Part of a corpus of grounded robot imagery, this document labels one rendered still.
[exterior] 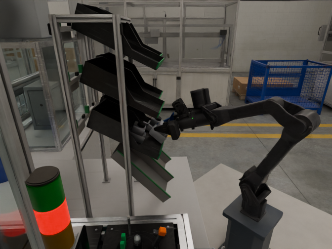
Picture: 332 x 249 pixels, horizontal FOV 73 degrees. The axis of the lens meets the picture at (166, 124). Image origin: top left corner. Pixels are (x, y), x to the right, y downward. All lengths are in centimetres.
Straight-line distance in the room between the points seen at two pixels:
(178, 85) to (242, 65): 522
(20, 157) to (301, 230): 105
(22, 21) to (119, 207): 125
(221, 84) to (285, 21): 558
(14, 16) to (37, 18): 13
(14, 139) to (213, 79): 440
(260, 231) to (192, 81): 399
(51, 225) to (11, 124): 18
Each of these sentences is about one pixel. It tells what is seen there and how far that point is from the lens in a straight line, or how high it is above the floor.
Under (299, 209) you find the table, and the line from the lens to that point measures 126.
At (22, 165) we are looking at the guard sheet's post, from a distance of 40.
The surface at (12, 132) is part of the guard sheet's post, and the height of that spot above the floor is 149.
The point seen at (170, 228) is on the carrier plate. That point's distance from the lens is 88.
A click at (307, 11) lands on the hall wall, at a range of 1018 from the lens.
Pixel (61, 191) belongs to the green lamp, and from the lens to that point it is 42.
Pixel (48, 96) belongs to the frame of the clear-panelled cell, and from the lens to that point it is 154.
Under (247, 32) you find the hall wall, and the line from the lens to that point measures 939.
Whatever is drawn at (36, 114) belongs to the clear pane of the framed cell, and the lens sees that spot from 163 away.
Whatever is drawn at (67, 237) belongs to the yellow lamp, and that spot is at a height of 129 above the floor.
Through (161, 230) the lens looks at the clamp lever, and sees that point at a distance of 74.
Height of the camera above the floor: 163
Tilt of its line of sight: 23 degrees down
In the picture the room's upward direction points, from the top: straight up
